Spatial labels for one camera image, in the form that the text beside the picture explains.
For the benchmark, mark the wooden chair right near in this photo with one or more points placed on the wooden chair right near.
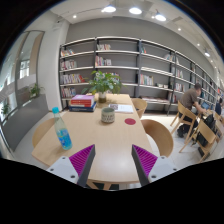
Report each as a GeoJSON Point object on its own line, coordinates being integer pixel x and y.
{"type": "Point", "coordinates": [161, 135]}

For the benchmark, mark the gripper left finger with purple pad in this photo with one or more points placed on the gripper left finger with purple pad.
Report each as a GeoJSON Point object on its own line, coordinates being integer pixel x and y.
{"type": "Point", "coordinates": [75, 168]}

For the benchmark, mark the white open booklet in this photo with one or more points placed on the white open booklet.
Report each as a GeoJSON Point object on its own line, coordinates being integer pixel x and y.
{"type": "Point", "coordinates": [121, 108]}

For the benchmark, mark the wooden chair under man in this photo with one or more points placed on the wooden chair under man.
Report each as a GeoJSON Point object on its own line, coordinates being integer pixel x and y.
{"type": "Point", "coordinates": [184, 116]}

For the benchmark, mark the wooden table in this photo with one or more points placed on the wooden table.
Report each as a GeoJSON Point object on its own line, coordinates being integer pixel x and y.
{"type": "Point", "coordinates": [113, 162]}

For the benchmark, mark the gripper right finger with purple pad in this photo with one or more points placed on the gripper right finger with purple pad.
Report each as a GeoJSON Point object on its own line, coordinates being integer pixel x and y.
{"type": "Point", "coordinates": [149, 167]}

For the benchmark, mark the blue bottom book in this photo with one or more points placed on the blue bottom book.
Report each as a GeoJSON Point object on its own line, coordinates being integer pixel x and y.
{"type": "Point", "coordinates": [82, 109]}

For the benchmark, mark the potted green plant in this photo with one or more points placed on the potted green plant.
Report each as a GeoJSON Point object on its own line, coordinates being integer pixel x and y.
{"type": "Point", "coordinates": [102, 83]}

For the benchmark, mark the large grey bookshelf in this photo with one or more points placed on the large grey bookshelf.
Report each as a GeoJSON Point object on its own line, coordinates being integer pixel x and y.
{"type": "Point", "coordinates": [146, 69]}

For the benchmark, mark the clear plastic water bottle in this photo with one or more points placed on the clear plastic water bottle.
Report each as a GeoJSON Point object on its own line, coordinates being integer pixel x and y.
{"type": "Point", "coordinates": [61, 130]}

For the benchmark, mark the seated man brown shirt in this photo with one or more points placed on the seated man brown shirt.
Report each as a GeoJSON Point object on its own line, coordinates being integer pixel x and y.
{"type": "Point", "coordinates": [189, 100]}

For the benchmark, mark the small plant by window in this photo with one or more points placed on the small plant by window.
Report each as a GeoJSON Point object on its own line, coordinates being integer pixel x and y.
{"type": "Point", "coordinates": [35, 91]}

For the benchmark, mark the speckled ceramic cup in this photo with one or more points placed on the speckled ceramic cup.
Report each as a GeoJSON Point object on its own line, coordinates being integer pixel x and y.
{"type": "Point", "coordinates": [107, 115]}

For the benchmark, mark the wooden chair left near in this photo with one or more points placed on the wooden chair left near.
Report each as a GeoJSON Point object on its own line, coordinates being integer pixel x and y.
{"type": "Point", "coordinates": [41, 130]}

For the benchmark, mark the red top book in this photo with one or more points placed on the red top book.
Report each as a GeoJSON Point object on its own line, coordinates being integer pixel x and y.
{"type": "Point", "coordinates": [85, 100]}

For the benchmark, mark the round red coaster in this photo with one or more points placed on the round red coaster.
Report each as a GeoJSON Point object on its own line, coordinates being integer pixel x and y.
{"type": "Point", "coordinates": [130, 121]}

